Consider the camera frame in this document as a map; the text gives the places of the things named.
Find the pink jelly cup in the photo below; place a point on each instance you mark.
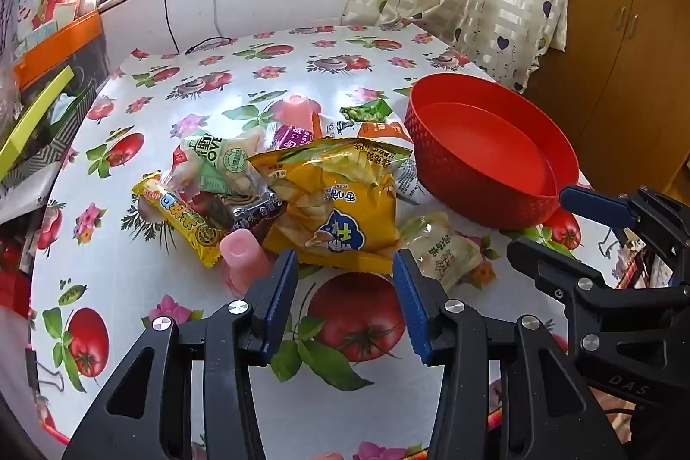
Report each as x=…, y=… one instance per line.
x=242, y=255
x=296, y=109

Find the striped black white box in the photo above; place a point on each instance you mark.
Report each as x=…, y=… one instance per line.
x=54, y=142

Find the green pea snack packet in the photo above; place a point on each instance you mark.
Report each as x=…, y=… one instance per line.
x=369, y=111

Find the wooden cabinet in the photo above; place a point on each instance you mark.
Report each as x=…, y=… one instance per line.
x=620, y=34

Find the black binder clip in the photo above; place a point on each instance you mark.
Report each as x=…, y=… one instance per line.
x=32, y=368

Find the yellow-green box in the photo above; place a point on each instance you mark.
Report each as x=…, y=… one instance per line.
x=37, y=109

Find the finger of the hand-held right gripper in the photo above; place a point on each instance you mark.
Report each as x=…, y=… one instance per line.
x=587, y=202
x=544, y=263

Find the red plastic basin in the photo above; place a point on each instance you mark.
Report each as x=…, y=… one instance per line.
x=485, y=147

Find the clear dark cookie packet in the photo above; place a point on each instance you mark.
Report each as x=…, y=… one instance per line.
x=242, y=212

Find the long yellow snack bar packet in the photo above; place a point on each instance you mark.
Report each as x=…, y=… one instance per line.
x=178, y=217

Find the pale green clear packet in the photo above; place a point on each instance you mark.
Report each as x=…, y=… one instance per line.
x=442, y=250

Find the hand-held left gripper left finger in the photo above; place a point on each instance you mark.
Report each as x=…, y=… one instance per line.
x=277, y=298

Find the floral tomato print tablecloth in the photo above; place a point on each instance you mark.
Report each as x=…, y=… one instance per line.
x=334, y=77

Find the large yellow chip bag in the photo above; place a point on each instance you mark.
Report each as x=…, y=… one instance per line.
x=334, y=201

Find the green white biscuit packet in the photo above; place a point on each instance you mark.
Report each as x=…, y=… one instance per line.
x=215, y=163

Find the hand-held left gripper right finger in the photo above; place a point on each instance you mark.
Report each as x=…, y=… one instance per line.
x=412, y=309

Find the white orange snack packet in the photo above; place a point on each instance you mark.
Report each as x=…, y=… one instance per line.
x=407, y=180

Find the orange box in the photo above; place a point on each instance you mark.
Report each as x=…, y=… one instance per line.
x=59, y=45

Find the purple snack packet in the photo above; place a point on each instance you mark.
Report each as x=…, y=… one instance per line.
x=294, y=136

